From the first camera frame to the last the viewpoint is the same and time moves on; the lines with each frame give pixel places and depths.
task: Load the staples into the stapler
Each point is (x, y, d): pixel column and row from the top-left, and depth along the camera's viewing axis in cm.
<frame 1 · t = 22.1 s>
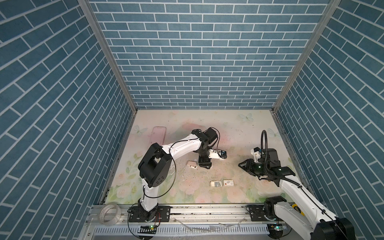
left hand: (208, 160, 87), fingers open
right hand: (239, 164, 82), fingers open
pink flat case: (158, 135, 106), on the table
staple box tray: (216, 183, 84), point 2 cm above the table
staple box sleeve: (228, 182, 84), point 2 cm above the table

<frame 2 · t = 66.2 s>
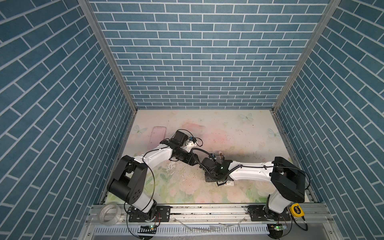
left hand: (194, 159, 87), fingers open
right hand: (205, 176, 85), fingers closed
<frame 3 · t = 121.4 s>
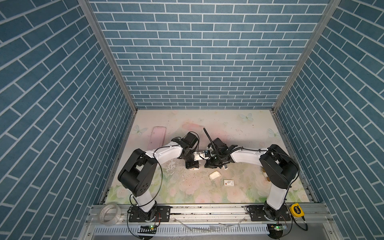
left hand: (197, 163, 88), fingers closed
right hand: (203, 164, 90), fingers closed
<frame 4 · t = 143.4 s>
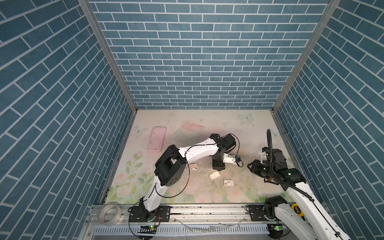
left hand: (219, 164, 86), fingers open
right hand: (247, 164, 79), fingers open
